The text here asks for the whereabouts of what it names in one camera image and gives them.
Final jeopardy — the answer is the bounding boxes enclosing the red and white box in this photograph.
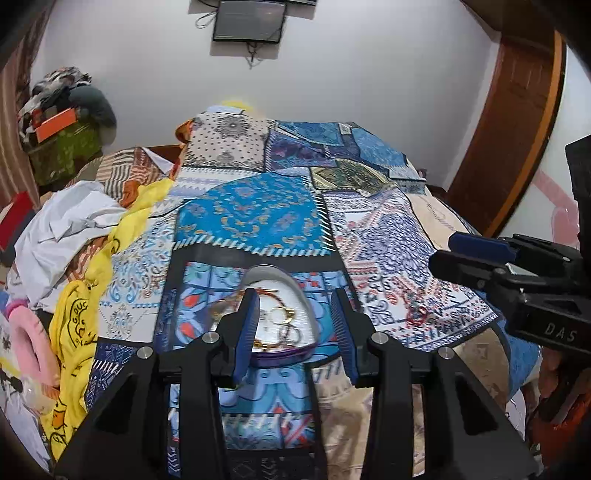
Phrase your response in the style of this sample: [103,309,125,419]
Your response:
[0,191,35,251]

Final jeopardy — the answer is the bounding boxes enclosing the yellow plush toy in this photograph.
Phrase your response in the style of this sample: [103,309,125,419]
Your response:
[221,100,254,114]

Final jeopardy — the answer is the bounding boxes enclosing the striped orange brown cloth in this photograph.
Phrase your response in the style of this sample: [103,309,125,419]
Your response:
[68,145,181,208]

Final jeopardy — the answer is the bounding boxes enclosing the heart-shaped purple jewelry tin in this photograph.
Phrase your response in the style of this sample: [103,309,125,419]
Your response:
[208,264,320,368]

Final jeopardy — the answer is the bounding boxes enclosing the wooden wardrobe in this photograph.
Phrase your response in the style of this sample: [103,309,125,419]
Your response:
[447,1,566,236]

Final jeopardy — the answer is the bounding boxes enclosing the small wall monitor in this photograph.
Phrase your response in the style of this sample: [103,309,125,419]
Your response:
[212,0,287,44]

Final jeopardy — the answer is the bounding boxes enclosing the yellow printed cloth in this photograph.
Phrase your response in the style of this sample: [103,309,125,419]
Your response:
[41,179,173,460]

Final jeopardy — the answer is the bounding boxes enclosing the patchwork patterned bedspread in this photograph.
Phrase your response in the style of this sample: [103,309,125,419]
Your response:
[85,105,541,480]

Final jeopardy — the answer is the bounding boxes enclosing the right hand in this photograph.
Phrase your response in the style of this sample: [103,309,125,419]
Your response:
[538,347,562,398]

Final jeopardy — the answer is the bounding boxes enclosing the pile of clothes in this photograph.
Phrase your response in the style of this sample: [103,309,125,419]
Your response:
[17,67,117,143]

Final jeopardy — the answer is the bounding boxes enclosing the gold hoop bangles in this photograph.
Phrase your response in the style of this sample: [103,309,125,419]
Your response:
[256,306,303,350]

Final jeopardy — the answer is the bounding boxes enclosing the white crumpled cloth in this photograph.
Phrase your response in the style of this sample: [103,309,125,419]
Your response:
[7,181,126,306]

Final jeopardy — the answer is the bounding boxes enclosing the orange box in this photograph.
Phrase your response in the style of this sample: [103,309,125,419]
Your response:
[35,108,77,143]

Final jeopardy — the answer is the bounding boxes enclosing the striped brown curtain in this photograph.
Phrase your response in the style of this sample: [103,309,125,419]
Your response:
[0,23,45,207]

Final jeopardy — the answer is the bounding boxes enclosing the beaded bracelet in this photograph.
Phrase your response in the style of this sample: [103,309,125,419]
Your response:
[250,336,297,356]

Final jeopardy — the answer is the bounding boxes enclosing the green patterned covered cabinet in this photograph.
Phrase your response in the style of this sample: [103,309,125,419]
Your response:
[29,123,102,186]

